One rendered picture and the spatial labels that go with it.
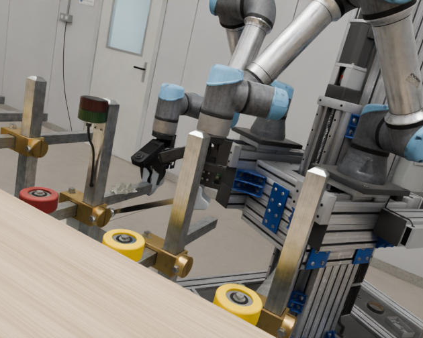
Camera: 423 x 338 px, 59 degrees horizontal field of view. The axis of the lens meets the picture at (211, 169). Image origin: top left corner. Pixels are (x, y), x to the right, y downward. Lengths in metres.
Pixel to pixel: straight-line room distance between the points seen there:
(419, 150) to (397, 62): 0.24
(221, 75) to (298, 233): 0.36
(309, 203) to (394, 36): 0.49
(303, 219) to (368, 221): 0.61
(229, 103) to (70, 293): 0.48
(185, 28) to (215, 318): 3.60
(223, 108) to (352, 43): 0.75
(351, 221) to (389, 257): 2.25
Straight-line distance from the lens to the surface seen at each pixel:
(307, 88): 3.40
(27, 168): 1.13
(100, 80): 4.72
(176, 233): 0.82
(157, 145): 1.17
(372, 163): 1.21
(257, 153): 1.53
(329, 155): 1.44
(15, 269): 0.65
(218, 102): 0.81
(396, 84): 1.05
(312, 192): 0.68
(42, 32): 5.55
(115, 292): 0.61
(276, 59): 0.99
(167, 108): 1.15
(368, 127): 1.20
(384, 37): 1.02
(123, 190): 1.09
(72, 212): 0.98
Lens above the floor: 1.26
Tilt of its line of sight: 15 degrees down
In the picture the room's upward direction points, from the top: 14 degrees clockwise
